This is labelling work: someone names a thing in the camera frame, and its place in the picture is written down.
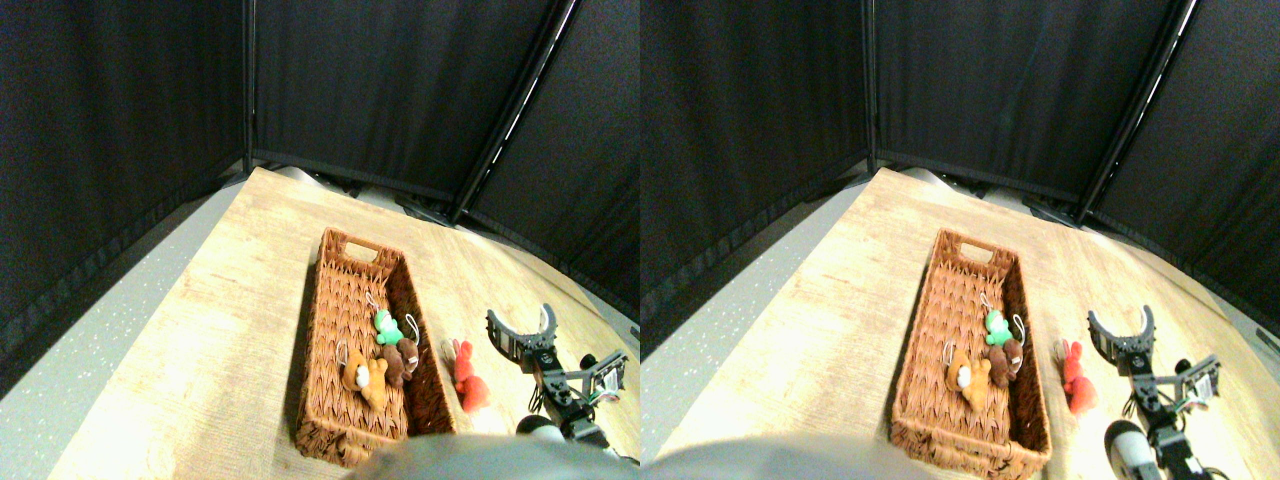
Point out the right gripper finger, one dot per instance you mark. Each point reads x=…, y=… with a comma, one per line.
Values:
x=1111, y=342
x=1151, y=326
x=551, y=325
x=510, y=342

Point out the red plush toy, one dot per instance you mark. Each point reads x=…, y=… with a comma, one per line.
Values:
x=470, y=385
x=1078, y=388

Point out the dark brown plush toy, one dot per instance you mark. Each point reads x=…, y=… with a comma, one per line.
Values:
x=1008, y=362
x=400, y=362

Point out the green plush toy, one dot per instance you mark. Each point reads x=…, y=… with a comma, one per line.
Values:
x=387, y=327
x=997, y=327

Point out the orange bear plush toy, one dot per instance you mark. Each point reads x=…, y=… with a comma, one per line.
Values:
x=365, y=380
x=970, y=380

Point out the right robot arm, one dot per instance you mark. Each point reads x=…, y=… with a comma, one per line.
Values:
x=1130, y=445
x=545, y=428

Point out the black curtain stand foot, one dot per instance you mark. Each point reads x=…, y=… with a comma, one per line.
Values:
x=1268, y=340
x=958, y=184
x=424, y=211
x=1050, y=212
x=332, y=184

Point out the brown wicker basket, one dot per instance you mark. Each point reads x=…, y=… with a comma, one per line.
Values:
x=340, y=420
x=935, y=420

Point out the black curtain stand pole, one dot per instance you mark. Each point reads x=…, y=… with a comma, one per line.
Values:
x=249, y=90
x=510, y=110
x=871, y=90
x=1135, y=110

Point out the black bracket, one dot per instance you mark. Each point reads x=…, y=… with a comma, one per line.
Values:
x=1200, y=380

